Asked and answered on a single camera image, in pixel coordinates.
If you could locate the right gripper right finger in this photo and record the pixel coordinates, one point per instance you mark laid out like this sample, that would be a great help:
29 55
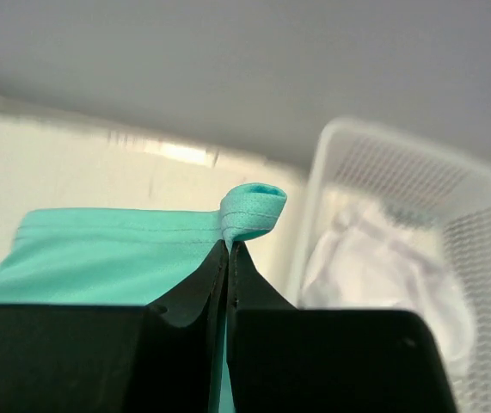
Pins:
283 359

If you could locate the teal t shirt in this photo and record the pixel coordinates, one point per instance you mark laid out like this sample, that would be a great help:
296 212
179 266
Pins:
95 256

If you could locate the white t shirt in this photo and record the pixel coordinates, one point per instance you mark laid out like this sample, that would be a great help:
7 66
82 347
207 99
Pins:
368 259

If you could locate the white plastic basket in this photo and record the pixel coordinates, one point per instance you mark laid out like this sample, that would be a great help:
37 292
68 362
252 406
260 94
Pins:
413 179

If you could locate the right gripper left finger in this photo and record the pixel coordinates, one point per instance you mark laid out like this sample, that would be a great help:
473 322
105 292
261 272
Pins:
164 356

